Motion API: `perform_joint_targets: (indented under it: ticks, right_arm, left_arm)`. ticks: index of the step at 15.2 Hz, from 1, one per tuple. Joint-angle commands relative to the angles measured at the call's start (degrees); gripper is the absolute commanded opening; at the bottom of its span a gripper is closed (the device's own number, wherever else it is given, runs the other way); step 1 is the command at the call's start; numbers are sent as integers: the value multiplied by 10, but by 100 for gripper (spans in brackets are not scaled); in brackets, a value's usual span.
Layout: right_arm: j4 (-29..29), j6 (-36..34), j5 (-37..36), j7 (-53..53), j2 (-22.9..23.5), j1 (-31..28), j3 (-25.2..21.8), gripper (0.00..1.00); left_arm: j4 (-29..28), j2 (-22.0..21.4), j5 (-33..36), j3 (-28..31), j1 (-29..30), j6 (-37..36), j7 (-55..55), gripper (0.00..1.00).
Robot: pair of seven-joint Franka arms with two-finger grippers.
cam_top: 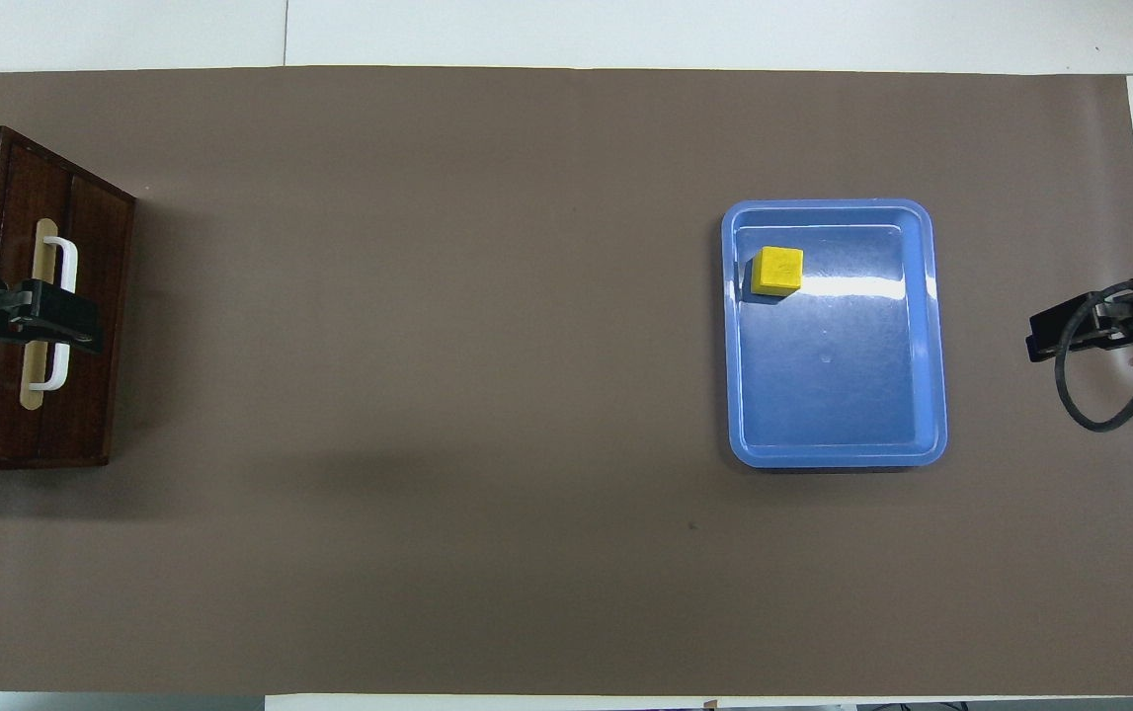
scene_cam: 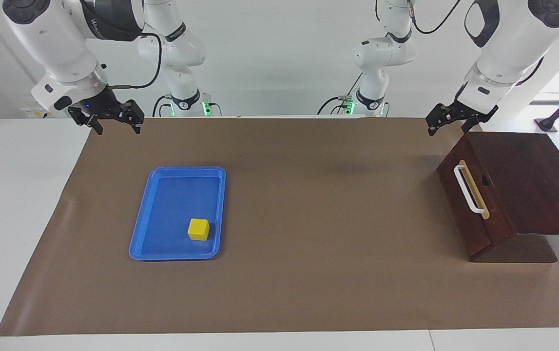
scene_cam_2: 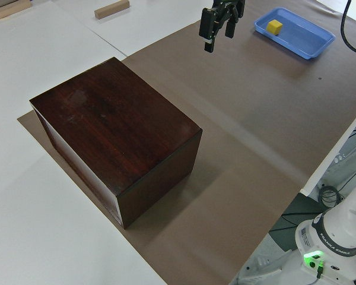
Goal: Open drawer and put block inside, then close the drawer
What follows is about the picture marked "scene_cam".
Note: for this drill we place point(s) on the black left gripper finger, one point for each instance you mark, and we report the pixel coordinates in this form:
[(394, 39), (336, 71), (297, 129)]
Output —
[(479, 119), (440, 115)]

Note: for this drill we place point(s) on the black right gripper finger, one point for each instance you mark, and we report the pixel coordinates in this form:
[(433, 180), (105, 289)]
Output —
[(84, 116), (133, 113)]

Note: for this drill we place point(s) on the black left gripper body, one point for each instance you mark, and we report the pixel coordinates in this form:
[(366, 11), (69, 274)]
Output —
[(464, 113)]

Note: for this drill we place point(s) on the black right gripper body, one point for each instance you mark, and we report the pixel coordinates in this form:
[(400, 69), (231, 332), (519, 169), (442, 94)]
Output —
[(100, 105)]

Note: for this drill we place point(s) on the yellow cube block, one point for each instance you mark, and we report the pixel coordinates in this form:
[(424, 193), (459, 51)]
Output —
[(198, 230)]

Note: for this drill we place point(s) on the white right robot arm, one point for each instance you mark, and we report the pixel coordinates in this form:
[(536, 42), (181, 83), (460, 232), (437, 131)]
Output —
[(55, 44)]

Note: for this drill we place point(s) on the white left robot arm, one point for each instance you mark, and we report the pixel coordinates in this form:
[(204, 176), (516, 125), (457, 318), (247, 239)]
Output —
[(508, 53)]

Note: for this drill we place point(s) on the dark wooden cabinet box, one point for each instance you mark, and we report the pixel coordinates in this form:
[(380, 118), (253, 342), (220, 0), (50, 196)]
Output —
[(532, 170)]

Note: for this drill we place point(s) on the blue plastic tray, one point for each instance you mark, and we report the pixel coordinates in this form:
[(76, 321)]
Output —
[(172, 209)]

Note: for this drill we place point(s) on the brown paper table mat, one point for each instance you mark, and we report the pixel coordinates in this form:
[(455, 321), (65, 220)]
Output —
[(318, 243)]

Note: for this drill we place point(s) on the yellow wall label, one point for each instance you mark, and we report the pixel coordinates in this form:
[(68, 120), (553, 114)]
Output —
[(35, 113)]

